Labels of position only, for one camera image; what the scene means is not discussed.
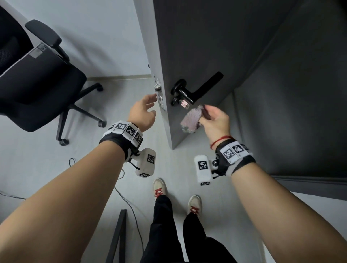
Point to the person's left hand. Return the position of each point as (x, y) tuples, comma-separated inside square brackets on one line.
[(141, 115)]

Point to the person's right hand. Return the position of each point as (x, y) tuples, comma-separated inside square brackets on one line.
[(217, 124)]

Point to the grey cleaning cloth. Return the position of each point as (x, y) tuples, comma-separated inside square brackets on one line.
[(191, 120)]

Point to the grey door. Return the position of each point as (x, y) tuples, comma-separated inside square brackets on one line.
[(203, 40)]

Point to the person's left forearm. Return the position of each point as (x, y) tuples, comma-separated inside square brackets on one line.
[(59, 211)]

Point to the person's right forearm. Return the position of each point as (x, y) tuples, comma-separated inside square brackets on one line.
[(292, 222)]

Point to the steel latch plate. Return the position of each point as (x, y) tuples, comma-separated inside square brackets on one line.
[(158, 87)]

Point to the black white marker wristband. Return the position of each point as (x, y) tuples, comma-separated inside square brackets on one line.
[(122, 132), (233, 155)]

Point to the black office chair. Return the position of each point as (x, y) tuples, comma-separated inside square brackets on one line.
[(46, 92)]

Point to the black clothing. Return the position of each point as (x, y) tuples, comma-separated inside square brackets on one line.
[(162, 233)]

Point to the black laptop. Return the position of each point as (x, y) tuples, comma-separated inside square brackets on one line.
[(36, 51)]

